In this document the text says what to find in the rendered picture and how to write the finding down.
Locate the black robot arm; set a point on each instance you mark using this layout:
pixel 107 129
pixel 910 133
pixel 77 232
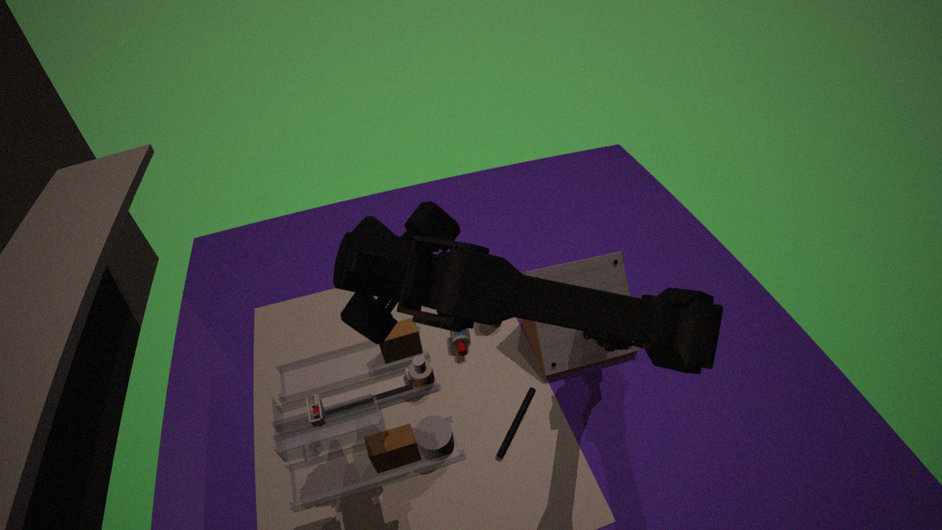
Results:
pixel 678 328

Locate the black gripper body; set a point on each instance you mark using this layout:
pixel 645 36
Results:
pixel 369 318

